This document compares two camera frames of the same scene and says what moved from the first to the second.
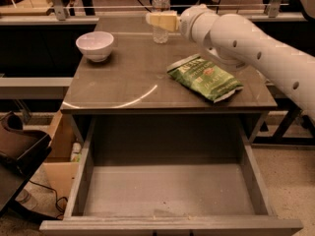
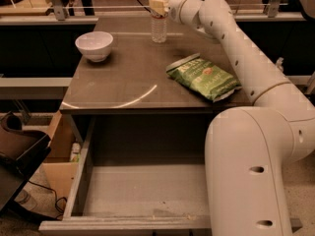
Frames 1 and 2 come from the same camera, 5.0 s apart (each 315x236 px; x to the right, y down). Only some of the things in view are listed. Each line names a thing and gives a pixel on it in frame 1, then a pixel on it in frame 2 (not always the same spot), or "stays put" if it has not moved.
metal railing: x=273 y=6 stays put
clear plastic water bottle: x=160 y=2 stays put
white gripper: x=187 y=22 → x=174 y=6
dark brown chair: x=22 y=152 stays put
